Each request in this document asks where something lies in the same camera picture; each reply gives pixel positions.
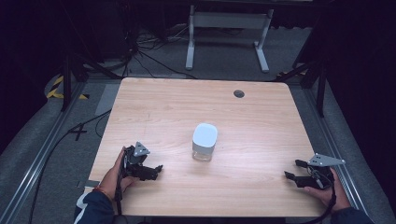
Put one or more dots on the grey floor sheet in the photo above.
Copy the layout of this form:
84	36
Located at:
107	99

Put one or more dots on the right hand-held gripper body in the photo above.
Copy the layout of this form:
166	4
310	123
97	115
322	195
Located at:
320	174

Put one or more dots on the white jar lid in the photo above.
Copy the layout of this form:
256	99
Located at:
205	137

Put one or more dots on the grey round table grommet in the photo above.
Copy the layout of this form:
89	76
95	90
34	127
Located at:
238	93

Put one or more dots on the aluminium floor rail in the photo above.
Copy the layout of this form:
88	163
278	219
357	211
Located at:
334	146
40	158

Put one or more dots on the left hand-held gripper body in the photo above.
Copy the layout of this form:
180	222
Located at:
137	160

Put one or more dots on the person's right hand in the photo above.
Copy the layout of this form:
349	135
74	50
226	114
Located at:
333	196

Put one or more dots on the person's left hand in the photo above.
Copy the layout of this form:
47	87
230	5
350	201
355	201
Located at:
110	182

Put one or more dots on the white metal table frame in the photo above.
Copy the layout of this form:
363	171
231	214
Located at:
229	21

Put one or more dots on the yellow black hazard tape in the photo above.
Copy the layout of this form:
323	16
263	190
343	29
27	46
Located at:
56	88

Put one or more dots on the clear glass jar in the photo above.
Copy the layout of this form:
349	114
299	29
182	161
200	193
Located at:
202	155

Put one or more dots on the black tripod stand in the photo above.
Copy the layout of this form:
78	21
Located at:
73	74
316	81

